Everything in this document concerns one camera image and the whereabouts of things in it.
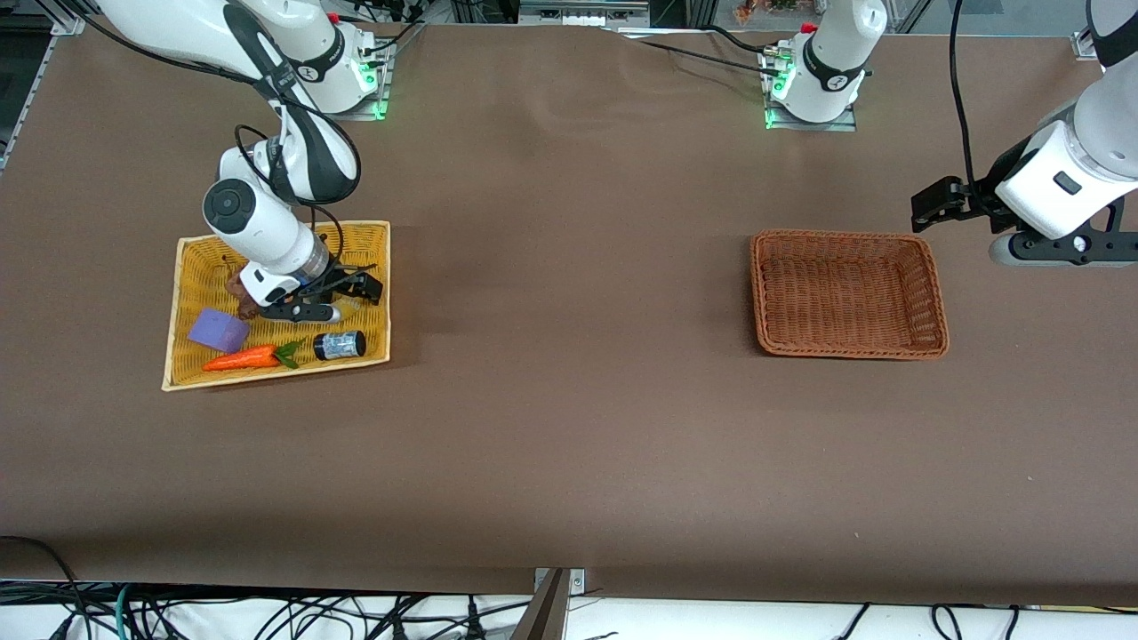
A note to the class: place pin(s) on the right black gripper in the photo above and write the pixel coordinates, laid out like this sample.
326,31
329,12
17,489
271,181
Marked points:
342,283

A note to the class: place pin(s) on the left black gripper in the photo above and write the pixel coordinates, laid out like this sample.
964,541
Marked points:
985,198

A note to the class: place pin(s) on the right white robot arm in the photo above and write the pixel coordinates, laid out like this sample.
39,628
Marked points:
258,222

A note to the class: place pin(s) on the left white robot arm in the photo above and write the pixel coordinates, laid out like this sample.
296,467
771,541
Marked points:
831,53

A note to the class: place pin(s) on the yellow wicker basket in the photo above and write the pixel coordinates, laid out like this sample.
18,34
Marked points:
364,249

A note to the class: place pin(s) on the small black can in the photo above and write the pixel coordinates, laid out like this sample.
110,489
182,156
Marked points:
340,345

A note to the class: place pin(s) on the brown toy figure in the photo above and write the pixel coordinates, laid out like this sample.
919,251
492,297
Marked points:
236,286

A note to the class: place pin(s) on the brown wicker basket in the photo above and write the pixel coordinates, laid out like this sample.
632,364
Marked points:
849,293

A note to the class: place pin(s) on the orange toy carrot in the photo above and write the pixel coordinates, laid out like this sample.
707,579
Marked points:
240,359

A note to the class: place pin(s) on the purple foam block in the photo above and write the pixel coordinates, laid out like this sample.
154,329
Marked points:
218,331

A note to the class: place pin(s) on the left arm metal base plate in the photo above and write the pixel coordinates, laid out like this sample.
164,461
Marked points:
849,124

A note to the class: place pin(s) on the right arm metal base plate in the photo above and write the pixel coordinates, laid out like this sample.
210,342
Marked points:
382,93

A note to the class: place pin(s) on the aluminium frame corner bracket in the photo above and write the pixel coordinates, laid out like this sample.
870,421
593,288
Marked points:
1083,44

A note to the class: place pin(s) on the metal table edge bracket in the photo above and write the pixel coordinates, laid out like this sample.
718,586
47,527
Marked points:
553,609

